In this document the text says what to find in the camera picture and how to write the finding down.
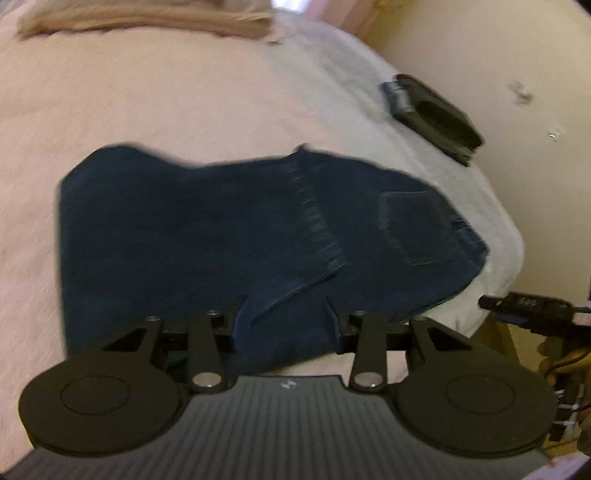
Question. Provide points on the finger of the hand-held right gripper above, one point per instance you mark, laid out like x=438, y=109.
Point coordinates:
x=531, y=309

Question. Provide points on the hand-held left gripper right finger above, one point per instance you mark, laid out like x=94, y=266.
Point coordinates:
x=333, y=323

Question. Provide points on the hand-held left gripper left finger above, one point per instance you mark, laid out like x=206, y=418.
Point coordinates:
x=240, y=327

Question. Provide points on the blue denim pants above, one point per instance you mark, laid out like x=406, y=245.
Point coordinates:
x=184, y=230

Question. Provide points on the person's right hand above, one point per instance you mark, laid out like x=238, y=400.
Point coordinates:
x=549, y=360

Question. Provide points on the grey-green folded garment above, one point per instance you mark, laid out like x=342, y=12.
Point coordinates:
x=398, y=97

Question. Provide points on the beige cloth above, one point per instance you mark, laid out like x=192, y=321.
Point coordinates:
x=152, y=21

